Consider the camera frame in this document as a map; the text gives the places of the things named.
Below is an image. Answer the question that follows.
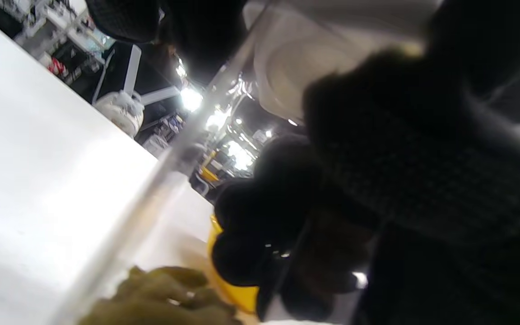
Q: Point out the person's right hand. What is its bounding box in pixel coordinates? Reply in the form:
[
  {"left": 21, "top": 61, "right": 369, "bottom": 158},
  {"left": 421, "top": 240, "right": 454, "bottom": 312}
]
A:
[{"left": 210, "top": 135, "right": 378, "bottom": 322}]

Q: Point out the person's left hand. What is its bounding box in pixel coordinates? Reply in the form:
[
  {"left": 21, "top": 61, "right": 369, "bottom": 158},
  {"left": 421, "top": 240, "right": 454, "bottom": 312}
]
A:
[{"left": 84, "top": 0, "right": 520, "bottom": 325}]

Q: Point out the yellow bowl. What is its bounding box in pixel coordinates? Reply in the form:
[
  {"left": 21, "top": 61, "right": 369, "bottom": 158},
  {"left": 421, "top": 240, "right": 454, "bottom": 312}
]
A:
[{"left": 206, "top": 214, "right": 260, "bottom": 314}]

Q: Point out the clear square coffee jar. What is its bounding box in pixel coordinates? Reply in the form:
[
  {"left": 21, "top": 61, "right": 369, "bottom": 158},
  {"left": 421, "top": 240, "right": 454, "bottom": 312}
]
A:
[{"left": 52, "top": 0, "right": 378, "bottom": 325}]

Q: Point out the pile of green raisins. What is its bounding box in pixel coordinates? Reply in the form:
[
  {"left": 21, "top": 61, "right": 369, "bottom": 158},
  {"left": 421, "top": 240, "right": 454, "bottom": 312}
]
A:
[{"left": 77, "top": 266, "right": 242, "bottom": 325}]

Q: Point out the white backpack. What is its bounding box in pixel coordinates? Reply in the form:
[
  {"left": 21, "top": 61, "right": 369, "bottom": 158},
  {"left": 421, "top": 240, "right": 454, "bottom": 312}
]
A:
[{"left": 93, "top": 90, "right": 145, "bottom": 138}]

